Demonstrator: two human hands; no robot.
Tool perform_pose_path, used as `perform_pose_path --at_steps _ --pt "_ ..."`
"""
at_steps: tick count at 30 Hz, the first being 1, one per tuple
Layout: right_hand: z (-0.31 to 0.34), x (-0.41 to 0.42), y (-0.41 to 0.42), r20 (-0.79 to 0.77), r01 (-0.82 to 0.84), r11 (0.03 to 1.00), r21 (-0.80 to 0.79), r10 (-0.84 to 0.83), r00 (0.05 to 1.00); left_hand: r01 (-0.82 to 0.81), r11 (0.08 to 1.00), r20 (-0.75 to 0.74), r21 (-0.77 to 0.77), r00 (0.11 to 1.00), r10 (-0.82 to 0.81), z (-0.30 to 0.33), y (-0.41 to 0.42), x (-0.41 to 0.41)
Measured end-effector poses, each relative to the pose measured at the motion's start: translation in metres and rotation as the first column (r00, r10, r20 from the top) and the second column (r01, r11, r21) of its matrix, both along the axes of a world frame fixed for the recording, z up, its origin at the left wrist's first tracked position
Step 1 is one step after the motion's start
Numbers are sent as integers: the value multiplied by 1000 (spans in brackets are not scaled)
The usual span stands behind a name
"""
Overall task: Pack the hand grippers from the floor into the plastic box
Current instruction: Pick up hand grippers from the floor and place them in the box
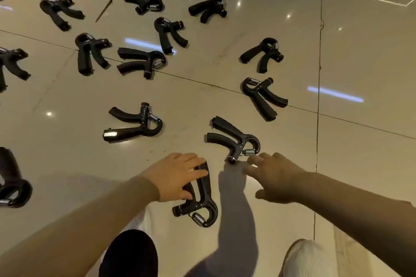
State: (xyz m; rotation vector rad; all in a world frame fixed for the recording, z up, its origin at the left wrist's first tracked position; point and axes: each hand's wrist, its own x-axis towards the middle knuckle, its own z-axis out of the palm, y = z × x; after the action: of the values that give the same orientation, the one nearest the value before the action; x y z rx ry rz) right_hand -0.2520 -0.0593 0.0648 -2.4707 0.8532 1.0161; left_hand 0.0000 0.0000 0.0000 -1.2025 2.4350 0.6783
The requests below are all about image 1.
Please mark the person's left hand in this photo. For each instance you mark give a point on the person's left hand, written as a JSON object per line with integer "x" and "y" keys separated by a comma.
{"x": 169, "y": 176}

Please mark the white right shoe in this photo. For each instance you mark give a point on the white right shoe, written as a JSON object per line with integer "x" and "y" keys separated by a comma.
{"x": 308, "y": 260}

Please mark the person's right hand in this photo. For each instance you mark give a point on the person's right hand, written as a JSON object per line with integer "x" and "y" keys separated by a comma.
{"x": 279, "y": 179}

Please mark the person's right forearm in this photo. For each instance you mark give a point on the person's right forearm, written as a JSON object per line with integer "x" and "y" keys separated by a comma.
{"x": 357, "y": 218}

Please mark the black trousers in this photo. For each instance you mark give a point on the black trousers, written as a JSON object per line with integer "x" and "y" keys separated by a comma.
{"x": 130, "y": 257}

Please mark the thin wooden stick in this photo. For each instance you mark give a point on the thin wooden stick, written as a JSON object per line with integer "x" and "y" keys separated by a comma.
{"x": 104, "y": 10}

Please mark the group of black hand grippers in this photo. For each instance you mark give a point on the group of black hand grippers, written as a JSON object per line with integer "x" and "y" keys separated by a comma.
{"x": 85, "y": 62}

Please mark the person's left forearm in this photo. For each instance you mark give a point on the person's left forearm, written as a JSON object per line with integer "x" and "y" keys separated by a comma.
{"x": 81, "y": 231}

